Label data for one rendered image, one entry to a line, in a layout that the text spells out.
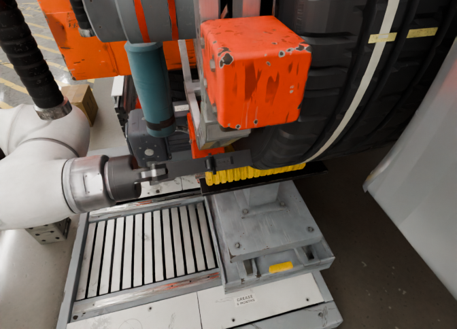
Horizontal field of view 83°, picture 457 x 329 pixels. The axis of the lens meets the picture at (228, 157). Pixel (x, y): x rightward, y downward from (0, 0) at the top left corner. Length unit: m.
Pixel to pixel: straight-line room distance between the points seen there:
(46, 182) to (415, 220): 0.44
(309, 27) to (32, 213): 0.42
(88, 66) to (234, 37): 0.87
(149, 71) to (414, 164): 0.57
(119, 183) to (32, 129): 0.20
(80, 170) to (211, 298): 0.62
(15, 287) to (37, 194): 0.84
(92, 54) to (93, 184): 0.68
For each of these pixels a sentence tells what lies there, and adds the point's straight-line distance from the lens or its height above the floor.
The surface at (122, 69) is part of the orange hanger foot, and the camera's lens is 1.06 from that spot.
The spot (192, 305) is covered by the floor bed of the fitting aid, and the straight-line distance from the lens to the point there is 0.92.
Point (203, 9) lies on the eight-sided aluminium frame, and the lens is 0.28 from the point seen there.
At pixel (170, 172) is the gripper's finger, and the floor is 0.67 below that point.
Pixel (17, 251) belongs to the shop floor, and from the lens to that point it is 1.35.
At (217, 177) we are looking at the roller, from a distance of 0.59.
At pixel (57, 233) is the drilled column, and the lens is 1.24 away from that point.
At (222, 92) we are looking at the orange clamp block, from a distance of 0.21.
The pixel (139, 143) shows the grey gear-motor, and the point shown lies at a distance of 0.97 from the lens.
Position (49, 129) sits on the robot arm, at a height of 0.68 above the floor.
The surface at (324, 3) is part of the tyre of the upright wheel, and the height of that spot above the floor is 0.90.
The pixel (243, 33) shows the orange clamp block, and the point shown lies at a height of 0.88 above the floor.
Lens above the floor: 0.96
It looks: 44 degrees down
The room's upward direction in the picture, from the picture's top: straight up
